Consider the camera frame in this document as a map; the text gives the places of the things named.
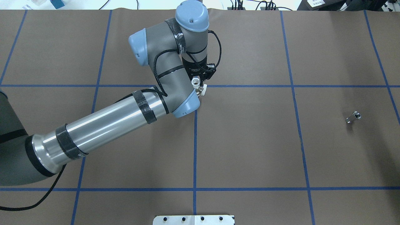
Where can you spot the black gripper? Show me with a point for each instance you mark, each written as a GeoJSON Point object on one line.
{"type": "Point", "coordinates": [194, 67]}

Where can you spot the white PPR valve with pipe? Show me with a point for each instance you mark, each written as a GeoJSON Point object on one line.
{"type": "Point", "coordinates": [199, 87]}

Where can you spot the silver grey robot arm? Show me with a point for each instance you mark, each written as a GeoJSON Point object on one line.
{"type": "Point", "coordinates": [175, 50]}

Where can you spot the chrome angle pipe fitting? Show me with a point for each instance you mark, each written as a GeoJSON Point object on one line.
{"type": "Point", "coordinates": [353, 117]}

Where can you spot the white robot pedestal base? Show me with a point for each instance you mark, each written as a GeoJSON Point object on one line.
{"type": "Point", "coordinates": [194, 220]}

